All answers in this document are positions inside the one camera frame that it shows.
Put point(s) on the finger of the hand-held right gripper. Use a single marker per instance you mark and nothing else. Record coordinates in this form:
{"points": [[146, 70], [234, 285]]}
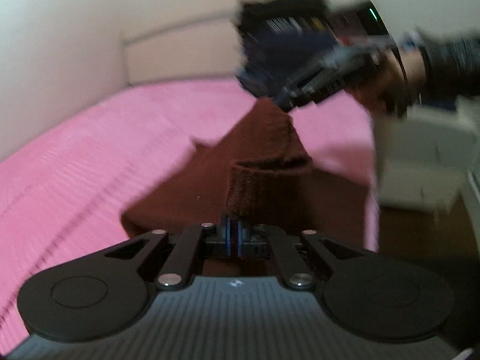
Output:
{"points": [[277, 56], [322, 78]]}

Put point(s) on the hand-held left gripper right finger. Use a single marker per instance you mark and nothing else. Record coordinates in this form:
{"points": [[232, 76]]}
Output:
{"points": [[238, 234]]}

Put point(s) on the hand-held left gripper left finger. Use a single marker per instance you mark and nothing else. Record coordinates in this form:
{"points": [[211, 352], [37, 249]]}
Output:
{"points": [[226, 234]]}

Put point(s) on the dark maroon sweater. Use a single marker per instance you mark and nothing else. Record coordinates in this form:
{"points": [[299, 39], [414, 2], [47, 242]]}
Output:
{"points": [[210, 180]]}

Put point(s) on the person's right forearm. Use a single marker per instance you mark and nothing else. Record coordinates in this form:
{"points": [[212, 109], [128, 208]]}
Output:
{"points": [[450, 63]]}

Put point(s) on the person's right hand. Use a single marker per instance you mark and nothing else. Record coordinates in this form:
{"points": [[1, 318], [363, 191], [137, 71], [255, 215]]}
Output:
{"points": [[397, 82]]}

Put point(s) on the beige padded headboard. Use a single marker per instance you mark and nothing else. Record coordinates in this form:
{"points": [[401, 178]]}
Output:
{"points": [[176, 52]]}

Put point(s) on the white nightstand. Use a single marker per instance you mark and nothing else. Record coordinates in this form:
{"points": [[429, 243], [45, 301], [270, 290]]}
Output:
{"points": [[420, 157]]}

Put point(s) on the pink ribbed blanket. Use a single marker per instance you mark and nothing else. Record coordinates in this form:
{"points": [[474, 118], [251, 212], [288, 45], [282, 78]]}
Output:
{"points": [[93, 138]]}

